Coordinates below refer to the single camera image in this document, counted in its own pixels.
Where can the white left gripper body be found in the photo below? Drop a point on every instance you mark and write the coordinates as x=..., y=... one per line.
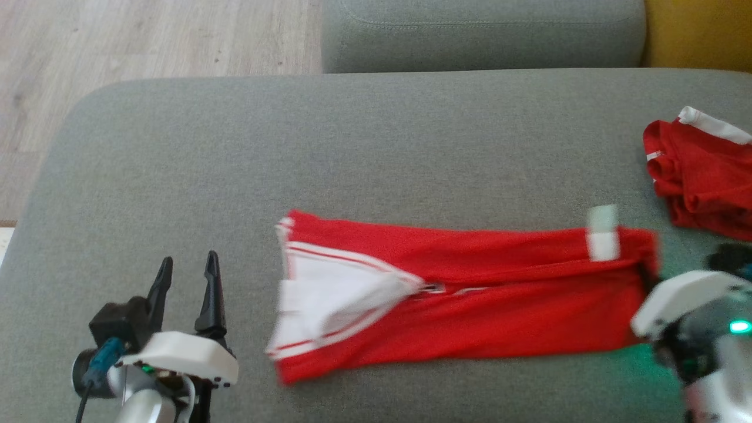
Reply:
x=188, y=355

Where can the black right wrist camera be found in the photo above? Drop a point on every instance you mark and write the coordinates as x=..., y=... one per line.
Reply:
x=731, y=258

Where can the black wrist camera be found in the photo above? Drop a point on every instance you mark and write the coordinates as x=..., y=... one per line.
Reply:
x=120, y=320
x=731, y=258

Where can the red shorts with white trim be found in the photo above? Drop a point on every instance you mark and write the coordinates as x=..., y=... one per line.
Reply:
x=705, y=176

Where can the grey sofa seat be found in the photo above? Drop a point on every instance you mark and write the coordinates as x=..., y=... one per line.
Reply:
x=352, y=147

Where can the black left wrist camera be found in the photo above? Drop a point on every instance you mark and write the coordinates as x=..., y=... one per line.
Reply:
x=120, y=320

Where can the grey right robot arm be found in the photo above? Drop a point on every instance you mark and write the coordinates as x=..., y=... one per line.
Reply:
x=717, y=388

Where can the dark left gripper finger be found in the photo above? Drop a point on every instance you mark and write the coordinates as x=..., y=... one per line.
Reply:
x=212, y=305
x=160, y=294

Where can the red white basketball jersey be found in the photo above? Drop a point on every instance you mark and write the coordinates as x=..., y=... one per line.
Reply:
x=499, y=317

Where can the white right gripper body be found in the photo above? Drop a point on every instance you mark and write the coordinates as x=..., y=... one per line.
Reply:
x=675, y=296

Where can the yellow and grey sofa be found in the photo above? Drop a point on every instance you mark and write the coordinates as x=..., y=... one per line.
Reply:
x=470, y=41

